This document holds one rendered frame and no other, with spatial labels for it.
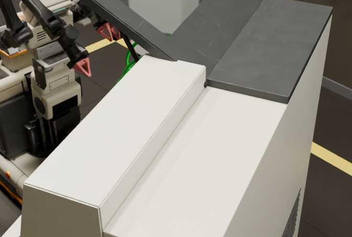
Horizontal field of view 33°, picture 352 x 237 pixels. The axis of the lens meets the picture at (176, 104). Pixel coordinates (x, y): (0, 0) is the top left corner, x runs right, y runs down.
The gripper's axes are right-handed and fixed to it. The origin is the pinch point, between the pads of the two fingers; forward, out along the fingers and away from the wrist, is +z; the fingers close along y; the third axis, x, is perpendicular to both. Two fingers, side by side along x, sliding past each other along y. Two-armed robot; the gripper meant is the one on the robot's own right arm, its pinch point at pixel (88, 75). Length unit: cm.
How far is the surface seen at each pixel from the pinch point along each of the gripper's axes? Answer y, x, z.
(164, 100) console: 69, -31, 27
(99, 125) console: 64, -51, 22
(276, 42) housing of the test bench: 69, 28, 33
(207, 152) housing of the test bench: 77, -35, 46
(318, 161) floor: -54, 149, 118
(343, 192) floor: -36, 133, 137
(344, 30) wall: -36, 232, 60
